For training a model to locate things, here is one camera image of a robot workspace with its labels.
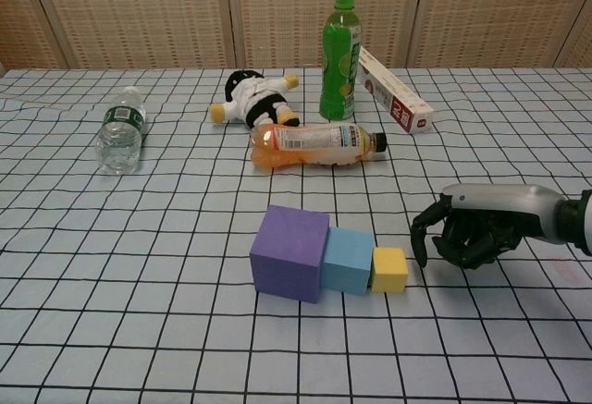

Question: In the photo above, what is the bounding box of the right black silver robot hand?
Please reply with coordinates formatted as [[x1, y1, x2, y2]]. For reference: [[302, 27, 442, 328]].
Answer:
[[410, 183, 568, 270]]

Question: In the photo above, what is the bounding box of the small yellow foam cube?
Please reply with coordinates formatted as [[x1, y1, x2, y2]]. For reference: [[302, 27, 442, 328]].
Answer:
[[370, 246, 409, 294]]

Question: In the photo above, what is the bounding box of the medium blue foam cube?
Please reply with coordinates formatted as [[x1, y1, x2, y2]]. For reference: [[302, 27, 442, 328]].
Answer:
[[319, 226, 376, 296]]

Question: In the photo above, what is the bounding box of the large purple foam cube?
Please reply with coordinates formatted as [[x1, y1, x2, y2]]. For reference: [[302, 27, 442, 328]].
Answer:
[[250, 204, 331, 304]]

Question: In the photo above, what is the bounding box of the long white cardboard box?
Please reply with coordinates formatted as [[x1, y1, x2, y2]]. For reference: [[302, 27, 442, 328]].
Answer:
[[356, 44, 435, 135]]

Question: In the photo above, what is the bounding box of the orange drink bottle black cap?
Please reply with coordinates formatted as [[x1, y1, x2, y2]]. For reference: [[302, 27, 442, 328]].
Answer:
[[249, 121, 388, 170]]

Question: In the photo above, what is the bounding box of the green tea bottle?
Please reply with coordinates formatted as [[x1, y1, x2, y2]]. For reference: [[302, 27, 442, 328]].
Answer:
[[318, 0, 362, 122]]

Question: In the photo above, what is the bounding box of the black white plush doll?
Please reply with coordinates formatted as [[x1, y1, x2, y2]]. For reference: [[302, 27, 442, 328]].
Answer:
[[207, 68, 301, 129]]

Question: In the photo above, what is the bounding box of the blue checkered tablecloth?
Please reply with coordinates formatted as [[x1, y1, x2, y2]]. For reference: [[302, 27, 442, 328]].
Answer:
[[0, 67, 592, 404]]

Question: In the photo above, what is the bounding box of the clear water bottle green label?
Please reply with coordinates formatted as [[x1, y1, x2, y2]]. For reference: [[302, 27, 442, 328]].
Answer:
[[95, 85, 148, 176]]

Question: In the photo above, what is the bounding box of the bamboo folding screen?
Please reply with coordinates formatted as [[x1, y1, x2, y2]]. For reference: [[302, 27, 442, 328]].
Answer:
[[0, 0, 592, 71]]

